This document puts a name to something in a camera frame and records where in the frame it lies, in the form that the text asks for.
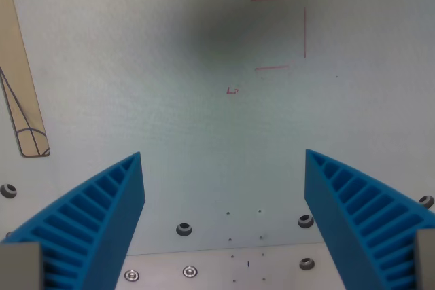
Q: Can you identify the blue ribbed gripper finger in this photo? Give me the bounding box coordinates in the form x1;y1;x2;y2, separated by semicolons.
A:
304;149;435;290
0;151;146;290

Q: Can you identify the beige wooden board with lines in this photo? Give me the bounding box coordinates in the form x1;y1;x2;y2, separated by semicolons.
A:
0;0;52;159

